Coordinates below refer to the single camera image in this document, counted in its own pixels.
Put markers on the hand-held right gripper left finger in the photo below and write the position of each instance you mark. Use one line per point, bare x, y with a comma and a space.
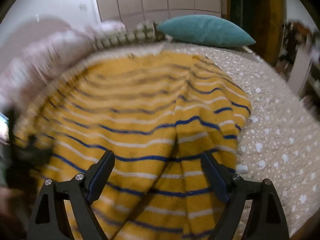
99, 178

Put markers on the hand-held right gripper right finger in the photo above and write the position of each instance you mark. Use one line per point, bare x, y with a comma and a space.
215, 178

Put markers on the yellow striped small shirt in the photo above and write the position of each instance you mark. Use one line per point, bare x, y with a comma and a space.
140, 120

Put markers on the beige dotted quilt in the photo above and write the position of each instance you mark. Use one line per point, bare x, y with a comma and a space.
272, 135

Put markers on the pink floral duvet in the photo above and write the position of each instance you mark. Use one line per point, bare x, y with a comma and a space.
42, 52

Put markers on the cluttered white shelf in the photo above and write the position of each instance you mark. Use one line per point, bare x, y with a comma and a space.
300, 62

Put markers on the olive dotted pillow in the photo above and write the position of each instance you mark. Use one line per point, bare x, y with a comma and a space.
125, 36

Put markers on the teal pillow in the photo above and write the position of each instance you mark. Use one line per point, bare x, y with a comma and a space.
206, 31

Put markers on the wooden door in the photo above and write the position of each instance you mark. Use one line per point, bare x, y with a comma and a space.
260, 17

